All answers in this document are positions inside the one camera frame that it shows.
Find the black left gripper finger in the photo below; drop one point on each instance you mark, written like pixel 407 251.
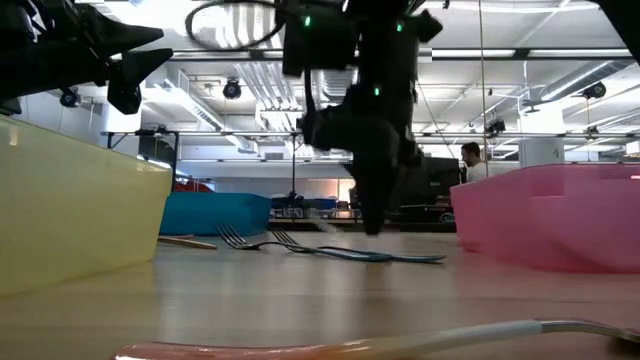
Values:
pixel 130 80
pixel 125 36

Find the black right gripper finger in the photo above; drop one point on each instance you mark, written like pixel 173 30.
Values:
pixel 385 195
pixel 366 200

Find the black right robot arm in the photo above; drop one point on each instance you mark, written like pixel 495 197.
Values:
pixel 390 50

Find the white structural pillar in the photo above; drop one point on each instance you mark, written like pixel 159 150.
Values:
pixel 542 150
pixel 122 125

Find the black computer monitor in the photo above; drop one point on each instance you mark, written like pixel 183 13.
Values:
pixel 435 180

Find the person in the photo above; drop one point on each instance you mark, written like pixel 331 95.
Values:
pixel 475 170

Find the red plastic crate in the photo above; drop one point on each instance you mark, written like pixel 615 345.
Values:
pixel 192 186

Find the yellow plastic bin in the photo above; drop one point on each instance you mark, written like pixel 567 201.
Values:
pixel 75 210

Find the blue plastic bin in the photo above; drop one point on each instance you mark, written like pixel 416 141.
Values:
pixel 215 215

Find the pink plastic bin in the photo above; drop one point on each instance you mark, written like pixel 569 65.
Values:
pixel 550 220

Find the black hanging camera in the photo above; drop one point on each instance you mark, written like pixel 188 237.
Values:
pixel 595 90
pixel 69 97
pixel 232 89
pixel 495 127

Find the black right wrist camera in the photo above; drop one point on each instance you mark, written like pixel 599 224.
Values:
pixel 320 45

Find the black background workstation frame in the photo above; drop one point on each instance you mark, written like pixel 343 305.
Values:
pixel 225 134

